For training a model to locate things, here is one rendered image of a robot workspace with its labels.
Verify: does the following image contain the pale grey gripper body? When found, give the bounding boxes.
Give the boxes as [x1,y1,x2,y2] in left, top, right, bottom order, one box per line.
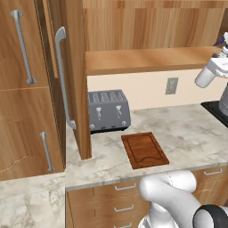
[218,84,228,118]

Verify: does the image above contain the purple and white spray bottle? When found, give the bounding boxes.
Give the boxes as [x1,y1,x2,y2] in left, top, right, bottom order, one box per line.
[213,31,228,48]

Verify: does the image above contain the brown wooden cutting board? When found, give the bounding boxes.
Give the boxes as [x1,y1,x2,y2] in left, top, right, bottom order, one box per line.
[120,131,170,170]

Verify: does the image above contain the open wooden cabinet door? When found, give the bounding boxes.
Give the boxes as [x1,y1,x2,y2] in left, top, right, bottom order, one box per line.
[44,0,93,161]

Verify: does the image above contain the black hob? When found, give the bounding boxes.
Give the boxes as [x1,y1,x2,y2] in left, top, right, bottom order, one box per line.
[200,100,228,129]

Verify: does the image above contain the wooden drawer front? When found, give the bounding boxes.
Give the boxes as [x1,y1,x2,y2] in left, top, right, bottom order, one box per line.
[67,177,143,203]
[68,198,151,222]
[69,216,150,228]
[191,165,228,207]

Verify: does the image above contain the grey four-slot toaster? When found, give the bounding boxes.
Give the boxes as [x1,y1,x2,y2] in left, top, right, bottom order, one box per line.
[87,89,132,134]

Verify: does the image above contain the short wooden cupboard door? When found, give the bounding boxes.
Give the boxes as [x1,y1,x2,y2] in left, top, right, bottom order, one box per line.
[0,86,66,182]

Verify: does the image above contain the tall wooden cupboard door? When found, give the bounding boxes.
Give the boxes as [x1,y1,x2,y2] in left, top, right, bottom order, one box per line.
[0,0,51,91]

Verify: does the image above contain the grey wall outlet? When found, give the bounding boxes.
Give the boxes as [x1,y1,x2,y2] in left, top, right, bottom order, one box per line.
[165,77,179,96]

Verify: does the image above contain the grey drawer handle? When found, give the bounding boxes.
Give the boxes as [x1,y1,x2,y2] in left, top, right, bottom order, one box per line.
[113,222,134,228]
[203,167,224,176]
[114,183,137,191]
[113,204,134,214]

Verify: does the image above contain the open wooden wall cabinet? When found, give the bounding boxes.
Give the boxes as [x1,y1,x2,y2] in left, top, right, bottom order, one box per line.
[82,0,228,77]

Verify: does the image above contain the long curved grey door handle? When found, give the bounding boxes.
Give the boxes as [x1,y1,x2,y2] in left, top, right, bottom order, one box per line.
[54,26,77,131]

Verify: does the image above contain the short grey door handle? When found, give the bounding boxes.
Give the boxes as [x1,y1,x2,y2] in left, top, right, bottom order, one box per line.
[39,131,56,173]

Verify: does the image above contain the long straight grey door handle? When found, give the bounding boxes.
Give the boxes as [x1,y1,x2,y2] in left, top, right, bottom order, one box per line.
[10,9,37,86]

